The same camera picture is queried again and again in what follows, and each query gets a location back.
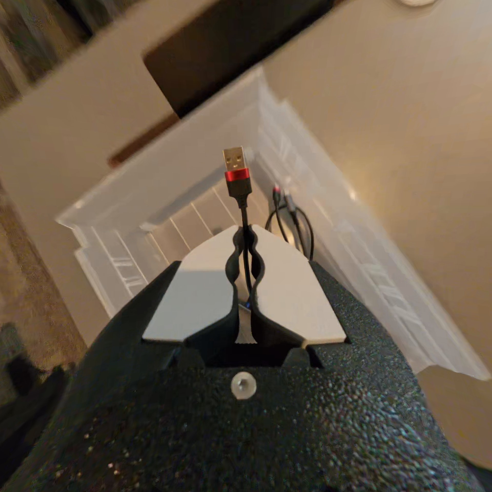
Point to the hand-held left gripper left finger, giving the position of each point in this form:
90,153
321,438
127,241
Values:
192,299

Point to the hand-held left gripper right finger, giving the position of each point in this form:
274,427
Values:
296,299

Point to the clear plastic bin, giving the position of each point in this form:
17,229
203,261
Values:
365,246

